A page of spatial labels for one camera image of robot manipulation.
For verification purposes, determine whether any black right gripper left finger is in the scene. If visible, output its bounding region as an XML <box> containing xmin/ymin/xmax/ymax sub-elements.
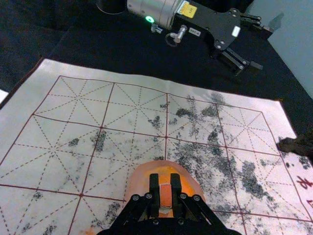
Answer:
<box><xmin>114</xmin><ymin>173</ymin><xmax>160</xmax><ymax>222</ymax></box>

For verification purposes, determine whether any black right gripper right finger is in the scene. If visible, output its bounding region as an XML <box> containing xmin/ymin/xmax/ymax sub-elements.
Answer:
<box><xmin>170</xmin><ymin>172</ymin><xmax>216</xmax><ymax>223</ymax></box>

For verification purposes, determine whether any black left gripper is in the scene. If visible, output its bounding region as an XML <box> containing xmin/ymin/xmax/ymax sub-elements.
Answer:
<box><xmin>170</xmin><ymin>0</ymin><xmax>274</xmax><ymax>76</ymax></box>

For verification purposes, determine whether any white practice cloth red grid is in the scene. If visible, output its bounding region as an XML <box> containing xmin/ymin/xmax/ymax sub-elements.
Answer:
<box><xmin>0</xmin><ymin>58</ymin><xmax>313</xmax><ymax>235</ymax></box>

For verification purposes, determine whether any dark brown object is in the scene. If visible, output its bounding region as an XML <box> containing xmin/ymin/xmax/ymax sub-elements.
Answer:
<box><xmin>276</xmin><ymin>133</ymin><xmax>313</xmax><ymax>159</ymax></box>

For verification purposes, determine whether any black table cloth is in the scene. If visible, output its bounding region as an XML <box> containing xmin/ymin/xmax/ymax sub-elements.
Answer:
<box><xmin>0</xmin><ymin>0</ymin><xmax>313</xmax><ymax>157</ymax></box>

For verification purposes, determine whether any dark cable with silver plug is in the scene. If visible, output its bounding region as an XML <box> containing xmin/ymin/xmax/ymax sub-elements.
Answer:
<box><xmin>165</xmin><ymin>24</ymin><xmax>188</xmax><ymax>47</ymax></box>

